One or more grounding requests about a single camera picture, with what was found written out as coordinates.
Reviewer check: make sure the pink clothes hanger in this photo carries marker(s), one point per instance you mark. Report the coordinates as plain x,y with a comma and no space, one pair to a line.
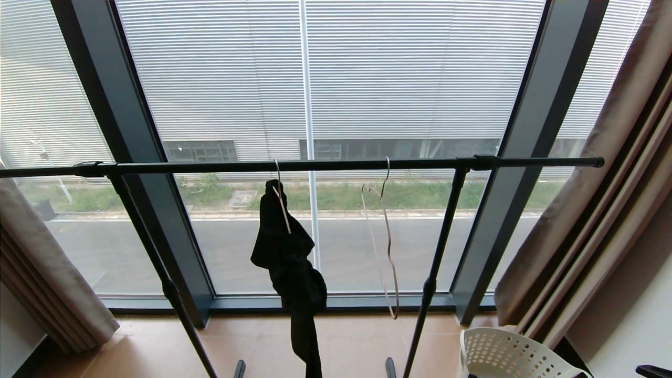
387,173
283,210

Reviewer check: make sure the black shorts with white stripes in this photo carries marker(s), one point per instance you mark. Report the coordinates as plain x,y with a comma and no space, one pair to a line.
294,273

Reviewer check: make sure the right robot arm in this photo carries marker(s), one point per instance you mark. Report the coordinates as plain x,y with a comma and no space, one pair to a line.
656,371

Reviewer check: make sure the black clothes rack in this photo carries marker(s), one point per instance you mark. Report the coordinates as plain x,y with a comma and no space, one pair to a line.
341,165

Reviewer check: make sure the white laundry basket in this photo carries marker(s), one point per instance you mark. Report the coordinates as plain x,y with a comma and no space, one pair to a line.
509,352

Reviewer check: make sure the window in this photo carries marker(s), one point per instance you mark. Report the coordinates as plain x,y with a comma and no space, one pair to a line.
367,68

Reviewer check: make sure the brown curtain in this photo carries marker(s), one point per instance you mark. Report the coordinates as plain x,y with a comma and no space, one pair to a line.
588,210
52,283

